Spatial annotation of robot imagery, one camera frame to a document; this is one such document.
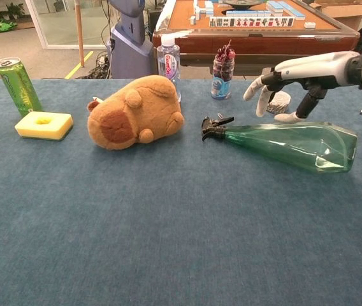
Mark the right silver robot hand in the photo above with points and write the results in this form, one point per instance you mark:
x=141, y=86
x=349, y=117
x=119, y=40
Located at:
x=321, y=68

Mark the green transparent spray bottle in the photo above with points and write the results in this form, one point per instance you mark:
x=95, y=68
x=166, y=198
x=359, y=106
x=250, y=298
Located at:
x=295, y=146

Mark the jar with dark contents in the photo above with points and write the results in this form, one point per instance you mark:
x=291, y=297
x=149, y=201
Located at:
x=221, y=86

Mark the clear plastic water bottle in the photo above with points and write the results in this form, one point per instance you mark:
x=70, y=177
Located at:
x=168, y=60

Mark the single white mahjong tile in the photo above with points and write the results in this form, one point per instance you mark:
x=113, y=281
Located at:
x=309, y=25

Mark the cardboard box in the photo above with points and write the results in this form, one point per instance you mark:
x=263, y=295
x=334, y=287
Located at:
x=343, y=12

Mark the brown mahjong table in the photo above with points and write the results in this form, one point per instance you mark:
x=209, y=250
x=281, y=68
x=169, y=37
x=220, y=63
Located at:
x=248, y=44

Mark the row of face-up mahjong tiles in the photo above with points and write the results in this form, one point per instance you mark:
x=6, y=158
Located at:
x=251, y=22

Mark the metal paper clip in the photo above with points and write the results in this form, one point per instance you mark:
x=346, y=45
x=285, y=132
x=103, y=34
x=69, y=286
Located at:
x=220, y=114

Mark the brown capybara plush toy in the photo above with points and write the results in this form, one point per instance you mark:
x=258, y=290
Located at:
x=142, y=114

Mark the blue table cloth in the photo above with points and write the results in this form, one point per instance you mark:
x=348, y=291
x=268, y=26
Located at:
x=136, y=223

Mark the wooden pole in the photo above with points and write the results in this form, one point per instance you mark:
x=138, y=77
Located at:
x=79, y=32

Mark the yellow sponge with hole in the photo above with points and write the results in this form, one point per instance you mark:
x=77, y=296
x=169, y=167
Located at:
x=58, y=126

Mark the green drink can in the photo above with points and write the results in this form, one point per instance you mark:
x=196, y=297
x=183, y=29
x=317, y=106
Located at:
x=18, y=86

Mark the potted green plants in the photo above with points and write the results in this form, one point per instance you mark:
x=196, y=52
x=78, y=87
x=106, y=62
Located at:
x=12, y=9

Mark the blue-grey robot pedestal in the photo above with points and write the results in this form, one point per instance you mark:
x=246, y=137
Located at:
x=130, y=57

